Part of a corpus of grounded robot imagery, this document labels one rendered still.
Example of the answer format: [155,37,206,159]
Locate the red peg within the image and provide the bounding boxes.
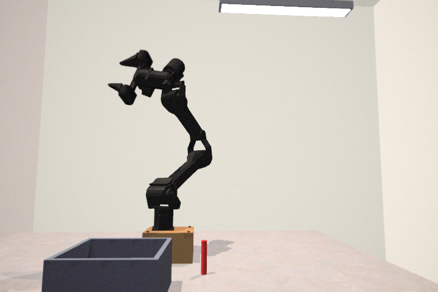
[201,240,207,275]

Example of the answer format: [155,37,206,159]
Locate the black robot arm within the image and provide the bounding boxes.
[146,58,212,231]

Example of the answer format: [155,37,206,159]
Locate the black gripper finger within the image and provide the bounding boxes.
[120,53,139,68]
[108,83,123,92]

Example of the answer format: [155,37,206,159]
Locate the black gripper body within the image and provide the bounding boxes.
[119,50,155,105]

